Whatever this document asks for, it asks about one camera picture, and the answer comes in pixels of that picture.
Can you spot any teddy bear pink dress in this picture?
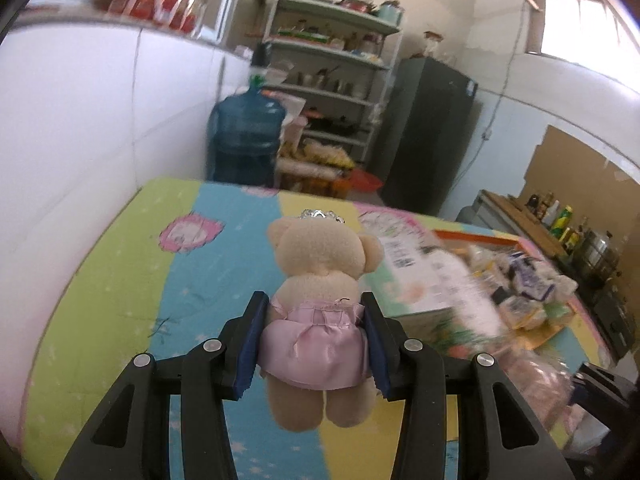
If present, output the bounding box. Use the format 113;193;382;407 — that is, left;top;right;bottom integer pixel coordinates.
258;209;384;432

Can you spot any floral tissue box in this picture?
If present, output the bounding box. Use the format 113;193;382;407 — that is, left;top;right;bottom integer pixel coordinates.
357;205;512;359

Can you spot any colourful cartoon table mat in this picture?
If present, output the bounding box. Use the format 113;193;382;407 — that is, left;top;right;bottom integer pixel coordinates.
19;176;614;480

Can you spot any orange shallow cardboard box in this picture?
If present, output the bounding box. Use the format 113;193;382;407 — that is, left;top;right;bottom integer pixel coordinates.
435;230;577;351

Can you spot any steel steamer pot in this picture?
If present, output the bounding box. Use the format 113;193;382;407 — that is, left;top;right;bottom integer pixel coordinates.
572;229;620;281

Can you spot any purple white snack packet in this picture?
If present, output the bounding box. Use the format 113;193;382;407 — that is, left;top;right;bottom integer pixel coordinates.
506;252;559;304

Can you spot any green dish soap bottle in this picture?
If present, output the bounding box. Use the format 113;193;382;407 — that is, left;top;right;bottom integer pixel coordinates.
550;205;573;238

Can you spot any wooden cutting board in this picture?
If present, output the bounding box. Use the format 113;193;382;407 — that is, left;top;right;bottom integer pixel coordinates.
478;190;567;259

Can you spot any red plastic basket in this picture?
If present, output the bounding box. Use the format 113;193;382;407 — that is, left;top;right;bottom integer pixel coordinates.
347;168;384;193

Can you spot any blue water jug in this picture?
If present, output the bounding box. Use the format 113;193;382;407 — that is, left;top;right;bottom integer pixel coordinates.
206;46;288;189

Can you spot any dark green refrigerator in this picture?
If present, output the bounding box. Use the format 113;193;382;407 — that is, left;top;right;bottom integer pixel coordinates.
370;58;477;216

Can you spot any grey metal shelf rack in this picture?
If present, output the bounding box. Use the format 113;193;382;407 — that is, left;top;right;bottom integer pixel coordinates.
262;0;402;162

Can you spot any glass jar on refrigerator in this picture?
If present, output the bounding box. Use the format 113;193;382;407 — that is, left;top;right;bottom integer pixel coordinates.
422;30;444;58

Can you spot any teal enamel pot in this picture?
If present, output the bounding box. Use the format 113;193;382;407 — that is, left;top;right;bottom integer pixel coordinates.
376;0;404;26

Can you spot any window with bars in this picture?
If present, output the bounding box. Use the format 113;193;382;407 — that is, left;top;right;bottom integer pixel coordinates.
526;0;639;91

